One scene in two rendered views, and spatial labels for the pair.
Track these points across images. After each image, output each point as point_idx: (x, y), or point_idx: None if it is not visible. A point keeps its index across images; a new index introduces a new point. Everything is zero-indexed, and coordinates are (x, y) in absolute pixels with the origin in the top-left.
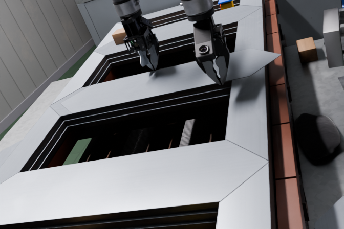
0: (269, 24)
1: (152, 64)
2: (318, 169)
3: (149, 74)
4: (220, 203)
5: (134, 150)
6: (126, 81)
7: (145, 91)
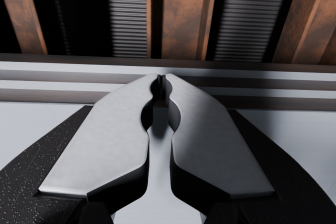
0: None
1: (163, 99)
2: None
3: (151, 129)
4: None
5: (59, 4)
6: (39, 137)
7: (163, 213)
